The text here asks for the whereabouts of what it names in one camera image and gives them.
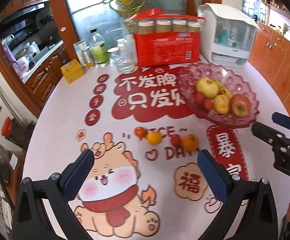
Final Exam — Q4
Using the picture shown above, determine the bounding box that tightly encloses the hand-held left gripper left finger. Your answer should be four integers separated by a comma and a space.
11, 149, 95, 240

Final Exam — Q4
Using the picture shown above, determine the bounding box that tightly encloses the white lidded storage box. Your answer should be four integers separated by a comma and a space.
197, 3, 263, 68

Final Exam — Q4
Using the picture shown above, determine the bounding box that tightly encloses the small orange mandarin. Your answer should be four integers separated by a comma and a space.
182, 134, 200, 152
146, 132, 162, 145

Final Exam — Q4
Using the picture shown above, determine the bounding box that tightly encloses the yellow box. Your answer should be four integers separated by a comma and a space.
61, 59, 85, 84

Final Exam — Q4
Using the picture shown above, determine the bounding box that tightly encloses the red apple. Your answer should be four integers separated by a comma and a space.
229, 94, 251, 118

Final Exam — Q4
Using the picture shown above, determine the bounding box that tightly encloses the white carton box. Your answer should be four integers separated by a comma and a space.
73, 40, 88, 65

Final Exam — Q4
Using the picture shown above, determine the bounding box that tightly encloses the spotted yellow banana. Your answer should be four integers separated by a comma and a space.
218, 84, 233, 98

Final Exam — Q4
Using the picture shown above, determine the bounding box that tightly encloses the red disposable cup package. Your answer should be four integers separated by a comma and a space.
124, 9, 207, 67

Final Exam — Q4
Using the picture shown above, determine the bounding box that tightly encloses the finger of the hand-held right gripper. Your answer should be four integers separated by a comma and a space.
271, 112, 290, 132
251, 122, 285, 144

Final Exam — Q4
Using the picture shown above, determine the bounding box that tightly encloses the clear glass tumbler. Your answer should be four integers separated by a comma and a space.
111, 50, 135, 73

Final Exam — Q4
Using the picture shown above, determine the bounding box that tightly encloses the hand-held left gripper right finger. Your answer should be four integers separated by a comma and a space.
197, 149, 279, 240

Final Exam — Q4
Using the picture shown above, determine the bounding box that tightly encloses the black range hood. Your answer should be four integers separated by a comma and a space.
0, 2, 46, 23

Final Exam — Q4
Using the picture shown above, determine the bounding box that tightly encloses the clear bottle with green label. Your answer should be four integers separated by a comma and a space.
89, 28, 110, 67

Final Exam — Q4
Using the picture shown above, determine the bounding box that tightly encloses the yellow lemon with sticker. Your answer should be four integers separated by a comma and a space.
214, 94, 231, 114

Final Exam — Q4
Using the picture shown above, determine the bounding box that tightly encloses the yellow pear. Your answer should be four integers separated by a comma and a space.
196, 77, 220, 99

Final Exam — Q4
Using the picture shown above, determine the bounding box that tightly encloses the wooden cabinet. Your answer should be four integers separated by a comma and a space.
248, 21, 290, 117

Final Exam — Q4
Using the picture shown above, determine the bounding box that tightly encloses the small metal can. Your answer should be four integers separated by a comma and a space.
82, 47, 95, 68

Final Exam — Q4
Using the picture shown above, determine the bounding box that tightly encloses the pink glass fruit bowl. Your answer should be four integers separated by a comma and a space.
176, 62, 260, 128

